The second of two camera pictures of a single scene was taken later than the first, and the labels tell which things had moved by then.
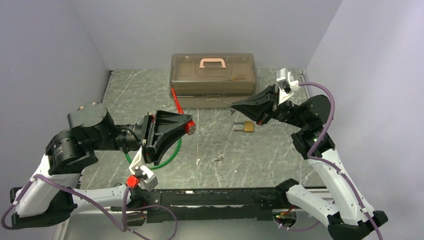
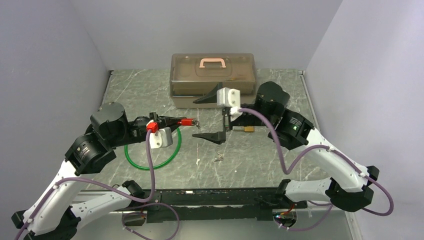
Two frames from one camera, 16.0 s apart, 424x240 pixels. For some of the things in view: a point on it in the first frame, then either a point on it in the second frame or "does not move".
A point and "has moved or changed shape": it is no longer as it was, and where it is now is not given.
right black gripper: (260, 105) to (218, 137)
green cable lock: (159, 166) does not move
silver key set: (220, 157) does not move
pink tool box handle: (211, 60) does not move
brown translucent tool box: (211, 80) does not move
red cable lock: (190, 126) has moved or changed shape
